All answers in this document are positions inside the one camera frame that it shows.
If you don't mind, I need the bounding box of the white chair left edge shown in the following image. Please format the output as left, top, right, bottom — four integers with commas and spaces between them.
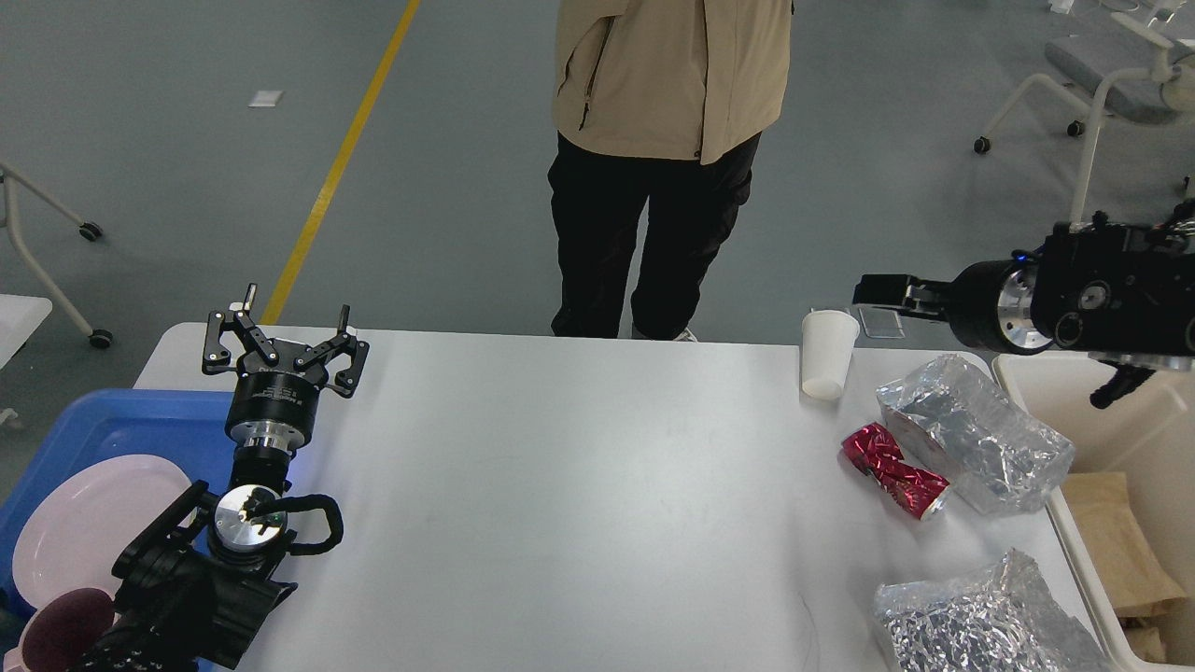
0, 163, 114, 352

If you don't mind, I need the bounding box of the brown paper bag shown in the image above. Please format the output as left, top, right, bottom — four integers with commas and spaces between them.
1061, 471, 1188, 619

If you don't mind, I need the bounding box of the crushed red soda can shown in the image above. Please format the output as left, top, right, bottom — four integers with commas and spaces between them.
841, 424, 951, 523

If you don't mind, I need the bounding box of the crumpled brown paper in bin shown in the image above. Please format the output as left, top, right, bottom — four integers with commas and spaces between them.
1121, 621, 1168, 664

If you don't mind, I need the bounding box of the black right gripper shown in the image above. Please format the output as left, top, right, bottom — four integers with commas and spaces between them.
851, 259, 1054, 356

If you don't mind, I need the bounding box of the pink mug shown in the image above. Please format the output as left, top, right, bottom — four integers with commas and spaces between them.
4, 587, 117, 671

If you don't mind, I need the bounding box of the person in black trousers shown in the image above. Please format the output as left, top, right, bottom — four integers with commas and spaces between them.
549, 1, 793, 341

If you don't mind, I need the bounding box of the crumpled aluminium foil sheet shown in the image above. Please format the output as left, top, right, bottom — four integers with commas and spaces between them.
876, 354, 1076, 517

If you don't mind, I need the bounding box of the white floor socket plate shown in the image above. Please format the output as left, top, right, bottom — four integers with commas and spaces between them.
854, 306, 907, 340

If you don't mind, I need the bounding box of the white side table corner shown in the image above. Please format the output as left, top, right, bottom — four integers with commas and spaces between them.
1, 294, 53, 369

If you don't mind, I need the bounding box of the white grey office chair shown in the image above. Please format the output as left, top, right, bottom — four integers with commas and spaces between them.
973, 11, 1194, 224

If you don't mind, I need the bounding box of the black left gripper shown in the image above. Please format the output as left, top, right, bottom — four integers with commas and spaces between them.
202, 285, 370, 450

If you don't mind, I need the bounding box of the beige plastic bin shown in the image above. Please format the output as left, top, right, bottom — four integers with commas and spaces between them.
991, 350, 1194, 671

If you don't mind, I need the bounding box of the pink plate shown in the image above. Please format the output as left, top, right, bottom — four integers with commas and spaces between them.
12, 456, 191, 609

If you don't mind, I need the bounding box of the aluminium foil piece lower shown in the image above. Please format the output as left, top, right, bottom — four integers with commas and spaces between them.
872, 549, 1111, 671

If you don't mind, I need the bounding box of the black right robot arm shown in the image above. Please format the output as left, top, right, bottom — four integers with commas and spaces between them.
852, 198, 1194, 409

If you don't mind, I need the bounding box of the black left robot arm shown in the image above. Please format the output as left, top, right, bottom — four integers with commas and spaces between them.
71, 285, 370, 671

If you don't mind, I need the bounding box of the blue plastic tray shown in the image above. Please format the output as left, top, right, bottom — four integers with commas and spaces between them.
4, 387, 233, 623

